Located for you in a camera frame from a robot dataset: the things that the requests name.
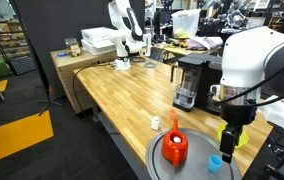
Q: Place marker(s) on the black plastic crate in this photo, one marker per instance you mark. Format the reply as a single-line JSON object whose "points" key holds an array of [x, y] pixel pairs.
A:
{"points": [[23, 65]]}

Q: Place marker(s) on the colourful toy blocks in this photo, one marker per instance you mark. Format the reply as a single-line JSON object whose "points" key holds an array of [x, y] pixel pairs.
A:
{"points": [[74, 50]]}

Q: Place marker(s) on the black Keurig coffee maker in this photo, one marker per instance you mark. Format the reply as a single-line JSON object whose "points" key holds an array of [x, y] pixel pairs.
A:
{"points": [[202, 76]]}

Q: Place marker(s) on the black curtain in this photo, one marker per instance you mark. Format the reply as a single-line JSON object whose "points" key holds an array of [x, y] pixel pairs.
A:
{"points": [[48, 26]]}

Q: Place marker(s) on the red teapot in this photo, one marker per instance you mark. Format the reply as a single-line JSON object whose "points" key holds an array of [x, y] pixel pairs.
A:
{"points": [[175, 146]]}

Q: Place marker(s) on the idle white robot arm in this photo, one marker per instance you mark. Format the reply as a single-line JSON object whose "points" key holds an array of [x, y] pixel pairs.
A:
{"points": [[125, 36]]}

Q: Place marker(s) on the round gray plate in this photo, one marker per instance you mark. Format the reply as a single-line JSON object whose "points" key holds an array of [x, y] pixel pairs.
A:
{"points": [[198, 150]]}

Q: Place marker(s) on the light wooden crate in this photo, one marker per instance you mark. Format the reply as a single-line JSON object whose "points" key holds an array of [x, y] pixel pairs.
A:
{"points": [[65, 76]]}

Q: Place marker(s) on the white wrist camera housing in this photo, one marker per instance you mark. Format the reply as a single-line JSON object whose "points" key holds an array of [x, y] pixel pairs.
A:
{"points": [[278, 113]]}

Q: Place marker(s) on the wooden shelf unit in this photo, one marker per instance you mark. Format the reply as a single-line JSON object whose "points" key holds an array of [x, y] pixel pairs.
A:
{"points": [[12, 40]]}

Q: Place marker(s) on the pale lilac cloth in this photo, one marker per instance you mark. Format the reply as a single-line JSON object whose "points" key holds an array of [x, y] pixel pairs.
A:
{"points": [[205, 42]]}

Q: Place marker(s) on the blue plastic cup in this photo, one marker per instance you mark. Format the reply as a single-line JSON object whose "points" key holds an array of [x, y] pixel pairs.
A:
{"points": [[215, 163]]}

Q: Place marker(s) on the small white bottle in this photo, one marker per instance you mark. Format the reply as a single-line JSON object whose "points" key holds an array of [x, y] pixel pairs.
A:
{"points": [[155, 123]]}

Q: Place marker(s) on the clear glass jar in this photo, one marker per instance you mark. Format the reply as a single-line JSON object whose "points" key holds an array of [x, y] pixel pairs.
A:
{"points": [[70, 43]]}

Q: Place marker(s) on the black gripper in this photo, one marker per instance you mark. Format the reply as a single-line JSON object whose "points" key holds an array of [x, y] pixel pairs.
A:
{"points": [[238, 113]]}

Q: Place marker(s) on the clear plastic bin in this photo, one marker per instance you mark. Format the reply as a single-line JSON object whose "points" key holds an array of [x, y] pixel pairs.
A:
{"points": [[185, 23]]}

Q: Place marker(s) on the wood-top desk white legs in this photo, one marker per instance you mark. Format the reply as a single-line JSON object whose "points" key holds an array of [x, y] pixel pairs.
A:
{"points": [[182, 51]]}

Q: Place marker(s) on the yellow-green plastic bowl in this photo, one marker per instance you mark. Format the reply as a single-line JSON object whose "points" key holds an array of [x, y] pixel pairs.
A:
{"points": [[243, 140]]}

